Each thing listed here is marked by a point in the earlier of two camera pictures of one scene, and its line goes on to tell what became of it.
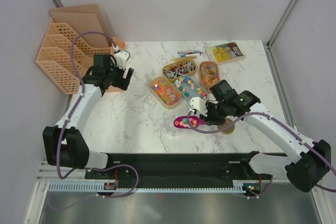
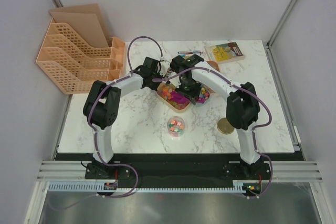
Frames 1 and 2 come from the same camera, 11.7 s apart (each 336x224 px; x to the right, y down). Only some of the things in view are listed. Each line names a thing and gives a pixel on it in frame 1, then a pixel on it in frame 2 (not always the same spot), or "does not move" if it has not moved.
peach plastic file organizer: [67, 24] does not move
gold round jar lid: [229, 130] does not move
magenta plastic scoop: [182, 121] → [180, 98]
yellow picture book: [224, 53] does not move
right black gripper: [210, 119] → [192, 96]
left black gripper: [123, 83] → [155, 87]
